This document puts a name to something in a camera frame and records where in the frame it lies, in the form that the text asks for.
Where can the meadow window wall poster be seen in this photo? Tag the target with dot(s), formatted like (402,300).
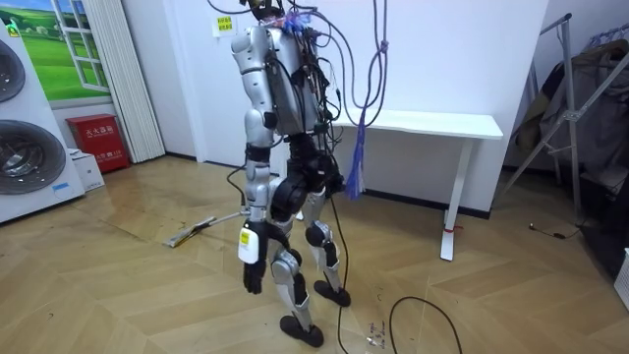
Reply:
(54,59)

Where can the red tape band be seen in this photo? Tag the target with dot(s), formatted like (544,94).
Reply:
(449,229)

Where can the red fire equipment box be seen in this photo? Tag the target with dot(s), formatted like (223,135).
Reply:
(98,140)

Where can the metal clothes drying rack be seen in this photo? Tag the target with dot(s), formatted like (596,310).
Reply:
(570,113)

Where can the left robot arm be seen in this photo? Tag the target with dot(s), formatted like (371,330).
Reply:
(255,123)

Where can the yellow wall sign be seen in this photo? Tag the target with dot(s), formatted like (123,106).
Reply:
(224,25)

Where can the robot body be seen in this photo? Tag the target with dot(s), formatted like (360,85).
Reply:
(290,78)

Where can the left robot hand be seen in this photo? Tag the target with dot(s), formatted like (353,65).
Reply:
(248,246)

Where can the white desk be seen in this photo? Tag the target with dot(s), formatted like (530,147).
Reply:
(422,123)

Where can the white cardboard box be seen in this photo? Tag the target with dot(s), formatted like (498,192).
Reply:
(89,169)

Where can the grey hanging clothes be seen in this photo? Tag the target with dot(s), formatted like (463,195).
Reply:
(599,108)

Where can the white slatted basket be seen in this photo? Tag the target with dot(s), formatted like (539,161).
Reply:
(623,280)

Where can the white washing machine tower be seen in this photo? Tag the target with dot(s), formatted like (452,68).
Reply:
(34,157)

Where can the silver floor mop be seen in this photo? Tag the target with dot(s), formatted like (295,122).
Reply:
(189,235)

